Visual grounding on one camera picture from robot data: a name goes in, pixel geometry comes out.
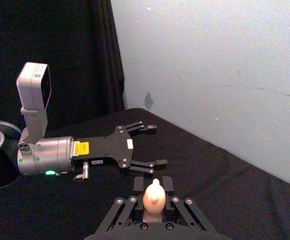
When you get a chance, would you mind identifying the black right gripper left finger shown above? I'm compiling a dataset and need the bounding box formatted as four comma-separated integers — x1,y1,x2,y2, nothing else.
96,176,146,232

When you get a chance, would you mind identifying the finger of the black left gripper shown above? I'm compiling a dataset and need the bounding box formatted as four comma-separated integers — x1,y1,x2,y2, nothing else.
121,121,158,138
121,159,169,178

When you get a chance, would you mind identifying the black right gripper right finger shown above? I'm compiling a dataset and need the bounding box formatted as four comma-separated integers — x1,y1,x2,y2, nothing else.
161,176,217,232

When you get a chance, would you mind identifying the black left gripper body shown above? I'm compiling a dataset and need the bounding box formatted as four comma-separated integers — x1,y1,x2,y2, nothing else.
71,125,136,170

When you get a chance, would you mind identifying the small white plastic piece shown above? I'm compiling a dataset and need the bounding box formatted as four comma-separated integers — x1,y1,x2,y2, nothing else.
142,178,166,222

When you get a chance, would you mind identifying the black table cloth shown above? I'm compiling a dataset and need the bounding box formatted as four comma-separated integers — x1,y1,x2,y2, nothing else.
0,107,290,240

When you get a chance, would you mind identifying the black hanging curtain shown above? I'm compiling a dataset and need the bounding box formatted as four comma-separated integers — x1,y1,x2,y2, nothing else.
0,0,126,132

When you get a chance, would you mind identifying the thin cable with silver plug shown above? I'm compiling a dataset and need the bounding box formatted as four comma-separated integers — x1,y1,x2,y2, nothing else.
73,161,91,182

